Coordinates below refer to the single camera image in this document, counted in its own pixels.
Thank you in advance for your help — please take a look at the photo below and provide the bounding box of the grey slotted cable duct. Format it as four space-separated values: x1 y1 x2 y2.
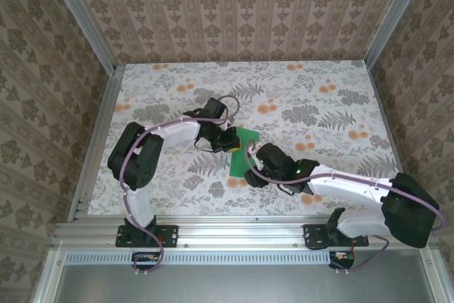
65 251 334 265

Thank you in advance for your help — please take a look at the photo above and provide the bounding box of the green paper sheet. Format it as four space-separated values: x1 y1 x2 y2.
228 126 260 178

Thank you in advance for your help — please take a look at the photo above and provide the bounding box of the aluminium side rail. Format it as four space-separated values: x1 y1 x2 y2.
366 61 419 221
67 64 126 224

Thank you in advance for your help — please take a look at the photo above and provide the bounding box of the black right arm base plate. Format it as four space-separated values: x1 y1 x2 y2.
303 224 370 250

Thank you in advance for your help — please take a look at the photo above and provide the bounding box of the aluminium cross rail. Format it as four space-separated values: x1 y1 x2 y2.
52 220 438 249

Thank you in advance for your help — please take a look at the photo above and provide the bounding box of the grey metal panel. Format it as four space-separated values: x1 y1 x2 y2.
33 249 444 303

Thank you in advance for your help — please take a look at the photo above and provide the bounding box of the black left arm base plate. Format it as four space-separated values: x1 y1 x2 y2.
116 224 179 248

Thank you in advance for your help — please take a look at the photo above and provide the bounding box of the black connector board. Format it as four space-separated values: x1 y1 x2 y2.
328 250 356 269
131 251 161 269

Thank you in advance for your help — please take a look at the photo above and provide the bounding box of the aluminium frame post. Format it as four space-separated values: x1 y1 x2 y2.
45 0 118 74
363 0 426 66

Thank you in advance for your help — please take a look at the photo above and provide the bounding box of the floral patterned table cover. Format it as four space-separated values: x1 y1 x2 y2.
87 62 414 217

